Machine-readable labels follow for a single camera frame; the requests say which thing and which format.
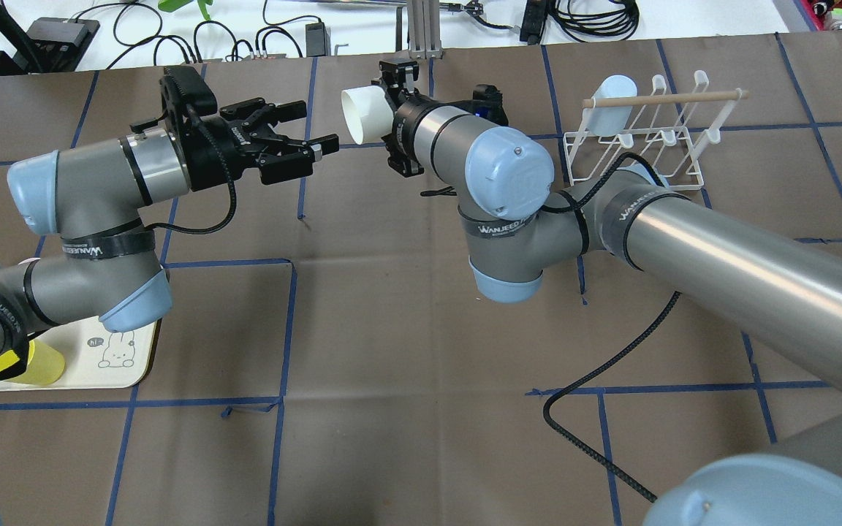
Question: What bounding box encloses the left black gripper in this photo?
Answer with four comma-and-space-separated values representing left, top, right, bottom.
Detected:
166, 99, 340, 192

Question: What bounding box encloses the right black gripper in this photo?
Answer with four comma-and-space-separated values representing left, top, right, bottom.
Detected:
379, 58, 440, 178

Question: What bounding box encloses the pale green plastic cup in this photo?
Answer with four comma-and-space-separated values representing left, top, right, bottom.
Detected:
341, 85, 394, 145

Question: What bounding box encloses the light blue plastic cup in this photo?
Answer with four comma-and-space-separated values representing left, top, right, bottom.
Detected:
585, 75, 640, 137

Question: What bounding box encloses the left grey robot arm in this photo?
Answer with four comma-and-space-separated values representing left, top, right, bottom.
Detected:
0, 99, 340, 381

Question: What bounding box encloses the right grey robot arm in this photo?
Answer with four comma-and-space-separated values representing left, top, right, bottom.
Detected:
342, 60, 842, 525

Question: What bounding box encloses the yellow plastic cup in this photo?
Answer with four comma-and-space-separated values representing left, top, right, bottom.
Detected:
0, 340, 66, 386

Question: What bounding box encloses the black power adapter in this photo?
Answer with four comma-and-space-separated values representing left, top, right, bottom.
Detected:
305, 21, 330, 57

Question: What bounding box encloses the green grabber tool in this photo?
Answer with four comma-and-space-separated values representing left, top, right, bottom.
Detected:
158, 0, 214, 21

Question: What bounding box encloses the black power strip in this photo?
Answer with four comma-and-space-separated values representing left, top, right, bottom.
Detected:
519, 0, 549, 45

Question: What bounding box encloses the cream plastic tray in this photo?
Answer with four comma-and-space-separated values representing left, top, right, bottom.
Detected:
0, 317, 158, 392

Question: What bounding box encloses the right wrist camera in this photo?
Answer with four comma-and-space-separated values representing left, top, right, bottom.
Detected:
468, 84, 509, 126

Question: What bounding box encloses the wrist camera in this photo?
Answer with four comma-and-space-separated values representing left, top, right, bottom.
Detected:
468, 84, 509, 126
159, 64, 219, 126

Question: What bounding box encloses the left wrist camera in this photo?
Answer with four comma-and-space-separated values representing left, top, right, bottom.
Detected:
159, 64, 219, 126

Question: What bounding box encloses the aluminium frame post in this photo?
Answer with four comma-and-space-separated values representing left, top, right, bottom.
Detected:
407, 0, 442, 59

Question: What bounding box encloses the coiled black cable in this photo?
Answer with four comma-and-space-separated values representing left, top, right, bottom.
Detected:
549, 0, 641, 43

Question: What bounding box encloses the white wire cup rack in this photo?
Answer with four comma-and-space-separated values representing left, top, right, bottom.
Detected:
564, 70, 751, 192

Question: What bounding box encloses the black braided cable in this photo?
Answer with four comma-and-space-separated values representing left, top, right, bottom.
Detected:
544, 150, 685, 505

